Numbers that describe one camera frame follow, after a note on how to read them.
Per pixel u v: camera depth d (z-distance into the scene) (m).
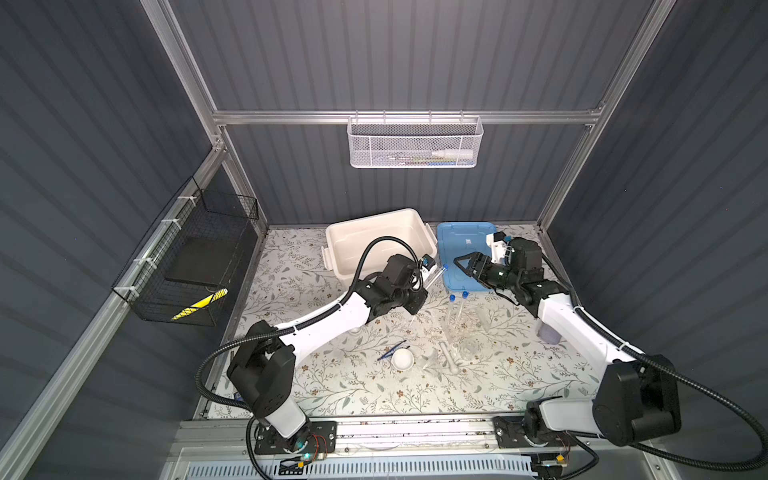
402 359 0.86
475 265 0.74
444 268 0.82
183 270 0.70
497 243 0.77
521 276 0.64
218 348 0.41
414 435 0.75
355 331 0.91
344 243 1.02
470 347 0.93
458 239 1.17
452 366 0.84
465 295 0.82
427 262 0.72
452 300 0.82
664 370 0.40
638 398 0.41
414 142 1.24
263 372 0.44
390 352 0.87
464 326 0.93
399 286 0.65
